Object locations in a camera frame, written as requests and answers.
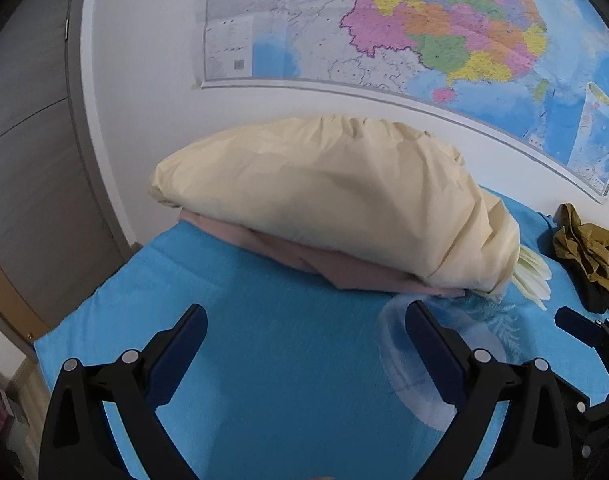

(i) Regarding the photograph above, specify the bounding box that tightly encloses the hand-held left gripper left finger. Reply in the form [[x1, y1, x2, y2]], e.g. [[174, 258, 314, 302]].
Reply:
[[39, 303, 210, 480]]

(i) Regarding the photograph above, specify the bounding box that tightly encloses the cream large garment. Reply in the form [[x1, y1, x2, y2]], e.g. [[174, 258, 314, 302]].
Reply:
[[148, 114, 521, 303]]

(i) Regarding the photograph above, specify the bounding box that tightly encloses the colourful wall map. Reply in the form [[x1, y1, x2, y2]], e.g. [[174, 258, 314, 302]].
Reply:
[[192, 0, 609, 206]]

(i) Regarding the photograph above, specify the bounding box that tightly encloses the pink folded garment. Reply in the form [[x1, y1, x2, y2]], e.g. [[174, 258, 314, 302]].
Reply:
[[177, 210, 467, 301]]

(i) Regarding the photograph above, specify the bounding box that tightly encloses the blue bed sheet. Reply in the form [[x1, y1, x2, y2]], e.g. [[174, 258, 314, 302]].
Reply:
[[34, 185, 609, 480]]

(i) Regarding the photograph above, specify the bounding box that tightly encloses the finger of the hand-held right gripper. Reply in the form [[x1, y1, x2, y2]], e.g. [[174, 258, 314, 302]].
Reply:
[[554, 305, 609, 353]]

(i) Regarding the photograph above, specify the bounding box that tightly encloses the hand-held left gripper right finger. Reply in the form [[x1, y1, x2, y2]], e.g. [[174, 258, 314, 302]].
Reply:
[[399, 300, 572, 480]]

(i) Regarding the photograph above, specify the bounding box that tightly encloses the grey wooden door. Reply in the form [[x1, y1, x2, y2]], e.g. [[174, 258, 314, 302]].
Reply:
[[0, 0, 135, 356]]

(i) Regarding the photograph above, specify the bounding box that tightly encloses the olive jacket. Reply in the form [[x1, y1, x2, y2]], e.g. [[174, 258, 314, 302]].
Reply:
[[551, 203, 609, 316]]

